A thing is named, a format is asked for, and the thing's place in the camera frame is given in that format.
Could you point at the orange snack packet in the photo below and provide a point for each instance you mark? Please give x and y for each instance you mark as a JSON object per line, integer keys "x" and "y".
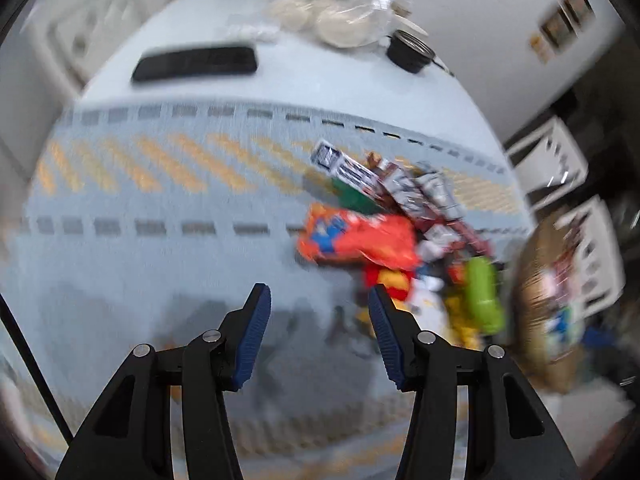
{"x": 370, "y": 240}

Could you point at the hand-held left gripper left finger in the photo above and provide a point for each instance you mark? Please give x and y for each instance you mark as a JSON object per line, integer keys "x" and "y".
{"x": 255, "y": 340}

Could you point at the dark green packet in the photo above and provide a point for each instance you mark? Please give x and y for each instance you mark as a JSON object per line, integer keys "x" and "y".
{"x": 352, "y": 197}

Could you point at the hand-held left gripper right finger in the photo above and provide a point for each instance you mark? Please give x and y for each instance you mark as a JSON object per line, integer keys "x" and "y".
{"x": 385, "y": 340}

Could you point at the small white plastic packet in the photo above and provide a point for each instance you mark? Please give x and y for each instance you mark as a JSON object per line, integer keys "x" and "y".
{"x": 250, "y": 30}

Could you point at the blue-grey woven table mat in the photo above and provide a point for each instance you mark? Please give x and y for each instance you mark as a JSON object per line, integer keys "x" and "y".
{"x": 150, "y": 260}

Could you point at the plastic bag of buns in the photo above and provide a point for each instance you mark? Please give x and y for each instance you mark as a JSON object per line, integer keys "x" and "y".
{"x": 335, "y": 15}

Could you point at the small framed picture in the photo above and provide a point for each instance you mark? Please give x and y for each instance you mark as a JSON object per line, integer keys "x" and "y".
{"x": 577, "y": 4}
{"x": 556, "y": 31}

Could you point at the dark red long box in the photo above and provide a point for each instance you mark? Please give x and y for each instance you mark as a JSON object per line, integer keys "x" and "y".
{"x": 465, "y": 240}

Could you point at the green plastic toy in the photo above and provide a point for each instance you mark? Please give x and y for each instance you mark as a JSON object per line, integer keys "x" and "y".
{"x": 482, "y": 295}

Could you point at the red yellow toy figure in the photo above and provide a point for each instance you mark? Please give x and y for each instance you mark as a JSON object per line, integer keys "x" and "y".
{"x": 390, "y": 282}

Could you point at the black-white patterned box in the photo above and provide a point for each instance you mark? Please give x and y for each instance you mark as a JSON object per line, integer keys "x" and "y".
{"x": 345, "y": 167}

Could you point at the yellow tassel wall ornaments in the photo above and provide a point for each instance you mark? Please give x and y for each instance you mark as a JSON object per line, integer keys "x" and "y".
{"x": 535, "y": 41}

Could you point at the white tiger toy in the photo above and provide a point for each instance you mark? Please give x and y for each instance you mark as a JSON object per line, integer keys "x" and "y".
{"x": 430, "y": 305}

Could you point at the black remote control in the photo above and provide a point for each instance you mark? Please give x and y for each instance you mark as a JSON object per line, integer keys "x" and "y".
{"x": 195, "y": 62}

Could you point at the white desktop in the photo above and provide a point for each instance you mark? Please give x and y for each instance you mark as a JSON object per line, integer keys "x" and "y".
{"x": 310, "y": 80}

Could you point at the white chair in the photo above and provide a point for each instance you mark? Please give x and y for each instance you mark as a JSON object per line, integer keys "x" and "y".
{"x": 595, "y": 255}
{"x": 547, "y": 160}

